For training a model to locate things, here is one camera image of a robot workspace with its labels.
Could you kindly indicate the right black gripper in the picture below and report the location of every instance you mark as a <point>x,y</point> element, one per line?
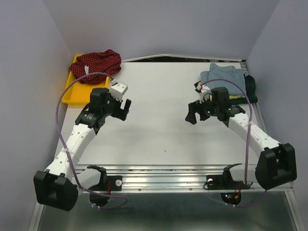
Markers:
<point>194,107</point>

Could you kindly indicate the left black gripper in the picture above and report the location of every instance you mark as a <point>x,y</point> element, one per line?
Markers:
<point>120,113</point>

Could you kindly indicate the red polka dot skirt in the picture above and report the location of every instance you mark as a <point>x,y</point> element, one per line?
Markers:
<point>108,62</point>

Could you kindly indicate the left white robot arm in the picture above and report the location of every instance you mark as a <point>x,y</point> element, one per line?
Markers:
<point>59,185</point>

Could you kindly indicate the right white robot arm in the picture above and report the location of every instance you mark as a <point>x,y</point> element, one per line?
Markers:
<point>276,163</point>

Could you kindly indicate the yellow floral folded skirt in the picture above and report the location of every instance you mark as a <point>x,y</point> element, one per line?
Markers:
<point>231,97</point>

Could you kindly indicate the light blue folded skirt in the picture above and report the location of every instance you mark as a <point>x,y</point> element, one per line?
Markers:
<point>230,73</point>

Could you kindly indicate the yellow plastic tray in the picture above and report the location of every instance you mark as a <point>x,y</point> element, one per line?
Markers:
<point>79,94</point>

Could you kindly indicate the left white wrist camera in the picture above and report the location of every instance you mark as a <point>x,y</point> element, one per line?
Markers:
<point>118,90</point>

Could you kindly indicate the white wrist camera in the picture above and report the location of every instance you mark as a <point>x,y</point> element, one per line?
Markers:
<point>203,91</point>
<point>118,90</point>

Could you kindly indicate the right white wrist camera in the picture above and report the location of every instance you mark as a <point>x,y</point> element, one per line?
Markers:
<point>203,91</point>

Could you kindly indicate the aluminium rail frame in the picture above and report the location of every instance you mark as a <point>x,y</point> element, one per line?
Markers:
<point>164,162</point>

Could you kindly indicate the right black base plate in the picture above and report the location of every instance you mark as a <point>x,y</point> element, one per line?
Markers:
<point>232,189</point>

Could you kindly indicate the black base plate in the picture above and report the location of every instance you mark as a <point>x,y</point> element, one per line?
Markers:
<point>101,189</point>
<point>232,189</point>

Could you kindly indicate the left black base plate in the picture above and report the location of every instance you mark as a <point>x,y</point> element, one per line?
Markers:
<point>101,189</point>

